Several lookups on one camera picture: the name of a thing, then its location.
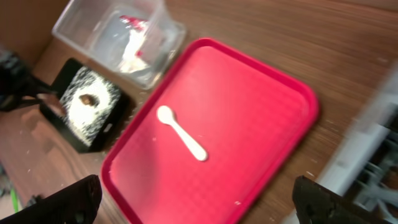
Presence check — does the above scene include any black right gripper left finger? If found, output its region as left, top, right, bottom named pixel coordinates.
left=1, top=174, right=102, bottom=224

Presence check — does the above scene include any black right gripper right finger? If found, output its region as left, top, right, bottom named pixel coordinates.
left=292, top=175, right=389, bottom=224

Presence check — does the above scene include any brown food scrap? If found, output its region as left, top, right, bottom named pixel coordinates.
left=79, top=94, right=100, bottom=107

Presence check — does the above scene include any white rice pile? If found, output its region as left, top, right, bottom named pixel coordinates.
left=60, top=66, right=122, bottom=147

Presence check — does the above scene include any white plastic spoon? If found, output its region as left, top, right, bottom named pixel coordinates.
left=157, top=105, right=208, bottom=161

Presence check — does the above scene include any white napkin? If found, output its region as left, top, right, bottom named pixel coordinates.
left=118, top=29, right=149, bottom=73

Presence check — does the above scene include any grey plastic dishwasher rack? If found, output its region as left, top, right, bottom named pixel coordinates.
left=317, top=65, right=397, bottom=223

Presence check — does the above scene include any black waste tray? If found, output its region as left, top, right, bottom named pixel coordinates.
left=40, top=58, right=130, bottom=153

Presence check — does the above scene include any clear plastic waste bin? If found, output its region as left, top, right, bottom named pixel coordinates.
left=52, top=0, right=187, bottom=90

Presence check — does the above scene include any red plastic tray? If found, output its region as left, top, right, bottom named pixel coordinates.
left=101, top=39, right=319, bottom=223

